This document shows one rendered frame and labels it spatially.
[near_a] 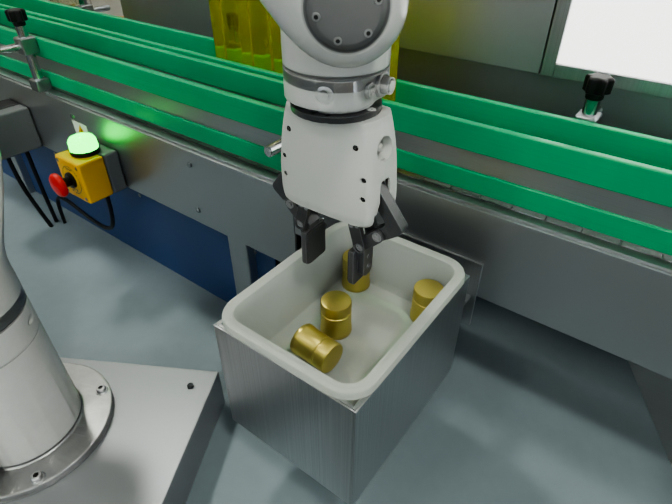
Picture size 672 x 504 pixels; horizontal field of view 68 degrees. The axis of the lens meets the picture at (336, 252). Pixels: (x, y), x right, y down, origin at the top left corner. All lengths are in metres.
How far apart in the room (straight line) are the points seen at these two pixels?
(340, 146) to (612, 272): 0.32
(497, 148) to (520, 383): 0.38
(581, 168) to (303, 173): 0.28
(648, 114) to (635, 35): 0.10
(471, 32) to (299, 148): 0.37
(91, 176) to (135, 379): 0.34
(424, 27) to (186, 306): 0.59
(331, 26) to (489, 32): 0.45
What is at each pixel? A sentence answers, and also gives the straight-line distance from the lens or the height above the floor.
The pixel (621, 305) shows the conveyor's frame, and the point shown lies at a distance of 0.60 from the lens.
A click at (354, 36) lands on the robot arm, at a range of 0.30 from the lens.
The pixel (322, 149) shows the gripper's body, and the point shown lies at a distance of 0.42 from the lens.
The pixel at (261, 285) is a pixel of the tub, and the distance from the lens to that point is 0.52.
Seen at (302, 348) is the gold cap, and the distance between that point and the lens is 0.52.
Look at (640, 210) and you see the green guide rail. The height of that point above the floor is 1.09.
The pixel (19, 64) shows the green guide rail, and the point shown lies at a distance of 1.14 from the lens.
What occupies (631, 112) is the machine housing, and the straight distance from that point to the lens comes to 0.73.
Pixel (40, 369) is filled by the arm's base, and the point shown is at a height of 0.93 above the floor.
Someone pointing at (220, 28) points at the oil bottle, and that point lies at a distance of 0.80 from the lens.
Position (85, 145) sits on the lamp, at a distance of 0.89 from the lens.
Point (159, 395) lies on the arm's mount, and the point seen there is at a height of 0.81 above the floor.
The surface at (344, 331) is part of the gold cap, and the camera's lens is 0.55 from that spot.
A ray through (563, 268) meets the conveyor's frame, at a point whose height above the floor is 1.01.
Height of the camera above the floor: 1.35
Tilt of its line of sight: 37 degrees down
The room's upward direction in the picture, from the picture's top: straight up
